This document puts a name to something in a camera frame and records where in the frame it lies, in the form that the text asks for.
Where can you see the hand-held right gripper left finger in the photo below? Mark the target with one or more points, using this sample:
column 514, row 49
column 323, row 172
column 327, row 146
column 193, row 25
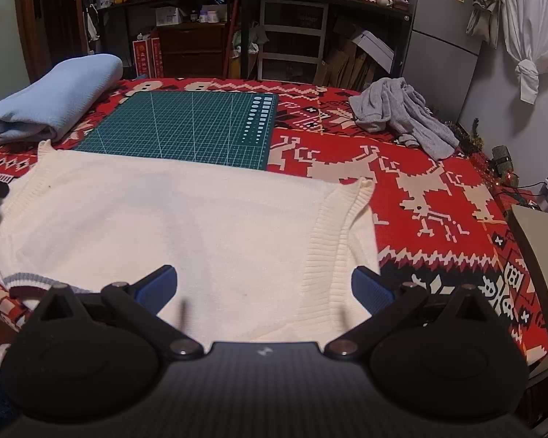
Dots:
column 157, row 289

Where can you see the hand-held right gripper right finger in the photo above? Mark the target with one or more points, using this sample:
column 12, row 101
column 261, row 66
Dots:
column 370, row 289

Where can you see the white knit vest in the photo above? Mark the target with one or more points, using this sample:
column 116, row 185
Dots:
column 164, row 219

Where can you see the red patterned blanket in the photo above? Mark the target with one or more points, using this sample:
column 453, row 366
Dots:
column 392, row 232

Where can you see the light blue folded sweater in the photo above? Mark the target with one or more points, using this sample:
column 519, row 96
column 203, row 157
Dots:
column 59, row 91

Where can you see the green cutting mat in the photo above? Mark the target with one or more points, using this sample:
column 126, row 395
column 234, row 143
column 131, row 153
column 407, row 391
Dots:
column 173, row 127

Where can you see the beige flat box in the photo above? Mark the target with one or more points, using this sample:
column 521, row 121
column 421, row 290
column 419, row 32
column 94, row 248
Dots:
column 539, row 255

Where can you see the tinsel garland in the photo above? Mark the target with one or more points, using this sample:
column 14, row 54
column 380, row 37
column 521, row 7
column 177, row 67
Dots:
column 468, row 139

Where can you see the crumpled grey garment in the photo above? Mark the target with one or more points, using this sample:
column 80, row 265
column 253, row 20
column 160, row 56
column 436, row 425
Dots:
column 406, row 109

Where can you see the red printed box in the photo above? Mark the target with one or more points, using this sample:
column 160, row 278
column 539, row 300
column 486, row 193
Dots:
column 147, row 59

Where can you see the flattened cardboard boxes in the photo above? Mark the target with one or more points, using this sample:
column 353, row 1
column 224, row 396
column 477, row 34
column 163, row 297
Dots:
column 342, row 66

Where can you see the dark cluttered desk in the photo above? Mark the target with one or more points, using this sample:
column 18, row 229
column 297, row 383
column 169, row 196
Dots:
column 132, row 4

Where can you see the grey refrigerator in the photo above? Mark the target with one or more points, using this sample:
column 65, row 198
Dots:
column 438, row 68

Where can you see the white open carton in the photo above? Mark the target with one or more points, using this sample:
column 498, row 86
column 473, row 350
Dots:
column 374, row 50

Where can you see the brown wooden drawer chest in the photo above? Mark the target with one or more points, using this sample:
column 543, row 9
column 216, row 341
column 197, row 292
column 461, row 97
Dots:
column 192, row 50

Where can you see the small white box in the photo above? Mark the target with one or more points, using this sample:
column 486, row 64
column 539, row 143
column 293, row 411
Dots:
column 169, row 16

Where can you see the white plastic drawer unit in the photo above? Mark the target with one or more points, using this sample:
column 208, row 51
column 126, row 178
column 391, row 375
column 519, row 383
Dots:
column 261, row 41

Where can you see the beige hanging bag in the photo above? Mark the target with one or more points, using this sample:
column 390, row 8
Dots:
column 484, row 9

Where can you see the white tied curtain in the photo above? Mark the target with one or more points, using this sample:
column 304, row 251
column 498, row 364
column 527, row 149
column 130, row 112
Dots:
column 529, row 23

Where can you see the brown wooden door frame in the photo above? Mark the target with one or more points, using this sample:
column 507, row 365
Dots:
column 27, row 32

